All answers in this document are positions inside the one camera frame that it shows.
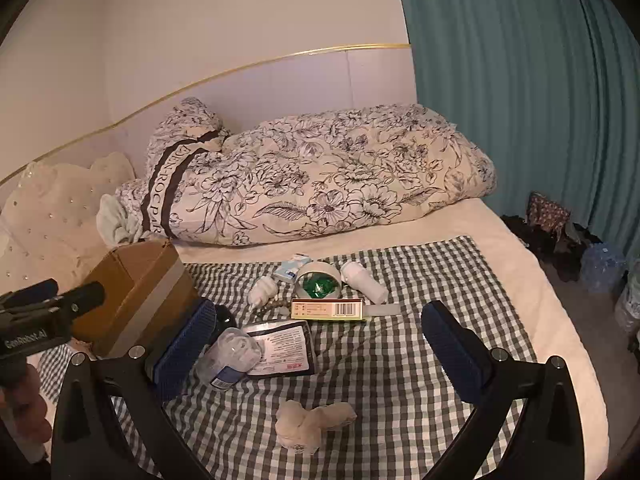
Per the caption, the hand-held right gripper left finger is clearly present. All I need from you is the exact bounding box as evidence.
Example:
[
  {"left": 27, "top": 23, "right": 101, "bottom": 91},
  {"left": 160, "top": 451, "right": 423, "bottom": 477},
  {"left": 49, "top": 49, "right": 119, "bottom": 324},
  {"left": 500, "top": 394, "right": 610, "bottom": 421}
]
[{"left": 52, "top": 297, "right": 217, "bottom": 480}]

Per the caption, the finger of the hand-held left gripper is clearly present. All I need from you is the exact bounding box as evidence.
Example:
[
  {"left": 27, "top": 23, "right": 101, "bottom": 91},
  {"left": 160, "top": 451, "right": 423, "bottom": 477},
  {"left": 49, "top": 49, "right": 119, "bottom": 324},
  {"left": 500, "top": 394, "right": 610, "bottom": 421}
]
[
  {"left": 0, "top": 279, "right": 60, "bottom": 311},
  {"left": 30, "top": 281, "right": 107, "bottom": 323}
]

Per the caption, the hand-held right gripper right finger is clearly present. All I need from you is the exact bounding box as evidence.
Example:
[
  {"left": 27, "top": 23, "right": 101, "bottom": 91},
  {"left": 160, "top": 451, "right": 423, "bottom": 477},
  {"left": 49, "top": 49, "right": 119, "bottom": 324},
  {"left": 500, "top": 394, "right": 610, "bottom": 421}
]
[{"left": 420, "top": 300, "right": 586, "bottom": 480}]

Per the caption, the clear plastic bottle blue label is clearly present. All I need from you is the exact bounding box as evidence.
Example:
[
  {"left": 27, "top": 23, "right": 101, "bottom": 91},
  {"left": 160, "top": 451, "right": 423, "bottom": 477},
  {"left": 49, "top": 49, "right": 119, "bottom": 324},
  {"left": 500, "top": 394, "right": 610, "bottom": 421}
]
[{"left": 195, "top": 327, "right": 263, "bottom": 391}]

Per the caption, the black round object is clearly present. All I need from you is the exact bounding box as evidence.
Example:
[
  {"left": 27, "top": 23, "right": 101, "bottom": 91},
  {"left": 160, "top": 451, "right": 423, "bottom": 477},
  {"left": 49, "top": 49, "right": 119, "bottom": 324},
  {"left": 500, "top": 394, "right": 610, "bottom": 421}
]
[{"left": 212, "top": 304, "right": 239, "bottom": 333}]

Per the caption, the cardboard box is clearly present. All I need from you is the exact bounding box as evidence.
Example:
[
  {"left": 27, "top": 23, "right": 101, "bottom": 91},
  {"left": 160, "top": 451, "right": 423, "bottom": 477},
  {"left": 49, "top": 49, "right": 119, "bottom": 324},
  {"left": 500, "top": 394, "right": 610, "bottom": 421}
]
[{"left": 72, "top": 240, "right": 201, "bottom": 361}]

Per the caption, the white and blue plush toy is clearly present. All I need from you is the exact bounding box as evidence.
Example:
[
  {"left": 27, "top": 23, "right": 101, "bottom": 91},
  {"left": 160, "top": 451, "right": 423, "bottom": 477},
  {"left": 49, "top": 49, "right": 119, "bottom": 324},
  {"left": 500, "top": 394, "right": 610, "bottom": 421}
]
[{"left": 247, "top": 280, "right": 279, "bottom": 308}]

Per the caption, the beaded bracelet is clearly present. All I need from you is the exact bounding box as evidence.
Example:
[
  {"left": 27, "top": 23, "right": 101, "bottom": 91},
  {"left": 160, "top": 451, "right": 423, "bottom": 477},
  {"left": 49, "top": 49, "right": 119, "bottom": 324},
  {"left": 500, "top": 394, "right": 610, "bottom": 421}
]
[{"left": 255, "top": 296, "right": 293, "bottom": 321}]

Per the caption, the black packet with white label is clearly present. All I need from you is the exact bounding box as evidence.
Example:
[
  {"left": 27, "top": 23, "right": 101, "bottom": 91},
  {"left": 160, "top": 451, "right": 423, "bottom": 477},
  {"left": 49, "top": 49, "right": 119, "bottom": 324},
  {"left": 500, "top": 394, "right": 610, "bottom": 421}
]
[{"left": 242, "top": 320, "right": 316, "bottom": 377}]

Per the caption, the white cylindrical bottle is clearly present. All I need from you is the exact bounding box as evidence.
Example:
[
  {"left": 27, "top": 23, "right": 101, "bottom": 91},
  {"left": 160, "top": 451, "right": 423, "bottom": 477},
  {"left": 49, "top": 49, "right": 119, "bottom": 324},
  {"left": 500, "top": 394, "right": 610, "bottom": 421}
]
[{"left": 340, "top": 260, "right": 390, "bottom": 305}]

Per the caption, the blue and white tissue pack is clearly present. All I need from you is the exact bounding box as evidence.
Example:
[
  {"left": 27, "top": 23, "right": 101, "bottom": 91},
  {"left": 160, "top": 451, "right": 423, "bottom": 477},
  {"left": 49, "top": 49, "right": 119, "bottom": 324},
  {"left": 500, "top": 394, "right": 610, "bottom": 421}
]
[{"left": 272, "top": 254, "right": 313, "bottom": 285}]

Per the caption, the red and yellow carton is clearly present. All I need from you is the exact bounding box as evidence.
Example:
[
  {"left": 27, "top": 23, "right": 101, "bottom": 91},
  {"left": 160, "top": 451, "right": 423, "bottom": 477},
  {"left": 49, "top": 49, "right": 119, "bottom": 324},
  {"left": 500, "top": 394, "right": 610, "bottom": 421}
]
[{"left": 290, "top": 297, "right": 366, "bottom": 322}]

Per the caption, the green foil wrapper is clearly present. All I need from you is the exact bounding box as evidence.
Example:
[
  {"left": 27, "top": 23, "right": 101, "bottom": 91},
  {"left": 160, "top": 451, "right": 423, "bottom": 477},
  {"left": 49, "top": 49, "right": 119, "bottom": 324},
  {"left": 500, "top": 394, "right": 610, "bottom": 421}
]
[{"left": 302, "top": 272, "right": 337, "bottom": 300}]

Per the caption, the beige sock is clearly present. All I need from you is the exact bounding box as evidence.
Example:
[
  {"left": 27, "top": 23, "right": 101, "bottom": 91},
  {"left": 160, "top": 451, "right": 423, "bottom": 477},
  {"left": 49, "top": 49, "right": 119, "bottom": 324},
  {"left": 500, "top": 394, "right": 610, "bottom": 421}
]
[{"left": 275, "top": 400, "right": 358, "bottom": 456}]

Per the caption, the white tape roll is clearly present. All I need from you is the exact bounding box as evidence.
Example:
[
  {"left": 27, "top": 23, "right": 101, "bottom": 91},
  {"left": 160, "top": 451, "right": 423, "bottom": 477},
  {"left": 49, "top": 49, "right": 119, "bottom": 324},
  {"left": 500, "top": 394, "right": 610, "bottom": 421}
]
[{"left": 295, "top": 261, "right": 343, "bottom": 306}]

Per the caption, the person's left hand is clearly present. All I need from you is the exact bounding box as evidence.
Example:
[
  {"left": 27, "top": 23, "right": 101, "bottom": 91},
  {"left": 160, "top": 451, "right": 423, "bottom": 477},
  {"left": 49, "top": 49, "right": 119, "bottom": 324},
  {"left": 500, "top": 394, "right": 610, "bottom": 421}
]
[{"left": 0, "top": 362, "right": 53, "bottom": 466}]

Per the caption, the grey checked cloth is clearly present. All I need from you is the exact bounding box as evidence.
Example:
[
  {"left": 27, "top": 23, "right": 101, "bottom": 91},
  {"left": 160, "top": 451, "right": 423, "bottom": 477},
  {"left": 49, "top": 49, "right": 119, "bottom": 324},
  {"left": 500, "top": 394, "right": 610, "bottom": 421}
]
[{"left": 37, "top": 235, "right": 538, "bottom": 480}]

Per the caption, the cream studded cushion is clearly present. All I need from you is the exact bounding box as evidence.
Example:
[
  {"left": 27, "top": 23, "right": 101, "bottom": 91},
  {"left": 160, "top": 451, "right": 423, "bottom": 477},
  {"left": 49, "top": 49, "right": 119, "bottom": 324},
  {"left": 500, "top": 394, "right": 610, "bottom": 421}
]
[{"left": 0, "top": 152, "right": 137, "bottom": 286}]

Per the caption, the light green cloth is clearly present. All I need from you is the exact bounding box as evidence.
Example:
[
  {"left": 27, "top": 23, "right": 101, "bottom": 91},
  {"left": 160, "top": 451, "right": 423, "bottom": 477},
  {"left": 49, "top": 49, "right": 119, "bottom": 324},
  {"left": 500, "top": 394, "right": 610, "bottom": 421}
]
[{"left": 96, "top": 194, "right": 146, "bottom": 245}]

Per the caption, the dark clothes pile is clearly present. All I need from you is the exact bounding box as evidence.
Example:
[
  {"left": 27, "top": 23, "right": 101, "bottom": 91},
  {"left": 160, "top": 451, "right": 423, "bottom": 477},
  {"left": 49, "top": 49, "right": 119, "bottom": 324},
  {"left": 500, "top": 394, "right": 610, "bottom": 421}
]
[{"left": 500, "top": 215, "right": 601, "bottom": 281}]

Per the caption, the patterned bag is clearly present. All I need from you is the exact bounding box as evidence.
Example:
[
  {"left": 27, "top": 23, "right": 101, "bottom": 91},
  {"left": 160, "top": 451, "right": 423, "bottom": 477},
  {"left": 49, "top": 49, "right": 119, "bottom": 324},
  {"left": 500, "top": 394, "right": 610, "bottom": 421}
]
[{"left": 527, "top": 192, "right": 572, "bottom": 241}]

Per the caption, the pack of water bottles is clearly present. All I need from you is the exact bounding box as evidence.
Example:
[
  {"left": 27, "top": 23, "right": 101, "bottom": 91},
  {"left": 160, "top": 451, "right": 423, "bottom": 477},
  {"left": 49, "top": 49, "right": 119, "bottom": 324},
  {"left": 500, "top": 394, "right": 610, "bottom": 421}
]
[{"left": 580, "top": 242, "right": 628, "bottom": 295}]

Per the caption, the floral print duvet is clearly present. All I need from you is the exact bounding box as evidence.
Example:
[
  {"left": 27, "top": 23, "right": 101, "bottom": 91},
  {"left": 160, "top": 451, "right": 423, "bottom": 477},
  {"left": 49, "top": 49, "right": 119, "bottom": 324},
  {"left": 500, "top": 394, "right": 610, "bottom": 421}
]
[{"left": 114, "top": 97, "right": 498, "bottom": 247}]

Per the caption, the teal curtain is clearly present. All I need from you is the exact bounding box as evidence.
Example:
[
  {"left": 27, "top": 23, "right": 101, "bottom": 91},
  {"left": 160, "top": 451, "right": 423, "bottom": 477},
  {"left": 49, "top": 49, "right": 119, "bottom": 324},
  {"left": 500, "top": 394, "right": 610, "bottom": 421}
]
[{"left": 390, "top": 0, "right": 640, "bottom": 246}]

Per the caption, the white headboard with gold trim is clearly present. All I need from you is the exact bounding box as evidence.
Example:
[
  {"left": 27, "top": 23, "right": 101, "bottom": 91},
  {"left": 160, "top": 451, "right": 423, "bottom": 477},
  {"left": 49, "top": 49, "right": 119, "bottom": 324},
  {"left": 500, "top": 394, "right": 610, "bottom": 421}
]
[{"left": 0, "top": 44, "right": 416, "bottom": 186}]

